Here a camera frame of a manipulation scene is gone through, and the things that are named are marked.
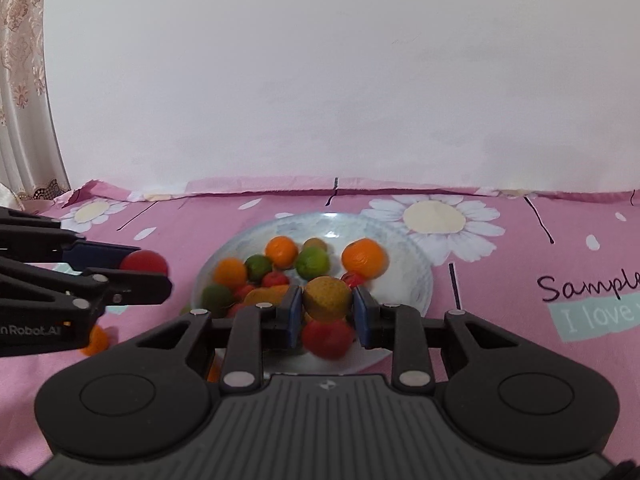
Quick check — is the dark green lime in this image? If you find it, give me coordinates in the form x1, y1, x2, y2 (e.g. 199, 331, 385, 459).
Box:
201, 283, 233, 318

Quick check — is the small red cherry fruit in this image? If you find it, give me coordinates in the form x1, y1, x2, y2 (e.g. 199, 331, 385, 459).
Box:
262, 271, 290, 288

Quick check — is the red cherry tomato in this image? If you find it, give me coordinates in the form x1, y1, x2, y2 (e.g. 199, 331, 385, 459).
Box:
119, 249, 169, 275

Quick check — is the large red tomato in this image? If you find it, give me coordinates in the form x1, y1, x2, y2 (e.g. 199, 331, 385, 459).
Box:
302, 320, 355, 361

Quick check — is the brown yellow longan fruit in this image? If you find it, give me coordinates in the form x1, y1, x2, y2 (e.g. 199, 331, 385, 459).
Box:
303, 276, 352, 323

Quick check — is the blue white ceramic plate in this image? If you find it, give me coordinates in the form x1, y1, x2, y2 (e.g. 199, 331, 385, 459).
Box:
191, 212, 434, 374

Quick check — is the orange kumquat far left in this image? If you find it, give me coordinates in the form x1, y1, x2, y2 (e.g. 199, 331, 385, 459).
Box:
80, 325, 111, 356

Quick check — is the beige patterned curtain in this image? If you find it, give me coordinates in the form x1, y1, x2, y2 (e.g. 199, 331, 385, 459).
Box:
1, 0, 70, 200

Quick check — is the small orange kumquat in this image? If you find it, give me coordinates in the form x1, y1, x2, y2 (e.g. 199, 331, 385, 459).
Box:
265, 235, 298, 270

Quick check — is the green lime right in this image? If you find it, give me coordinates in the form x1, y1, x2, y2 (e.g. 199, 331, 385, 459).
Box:
295, 247, 331, 281

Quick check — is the pink floral tablecloth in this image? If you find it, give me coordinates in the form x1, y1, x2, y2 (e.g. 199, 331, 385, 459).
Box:
28, 184, 639, 460

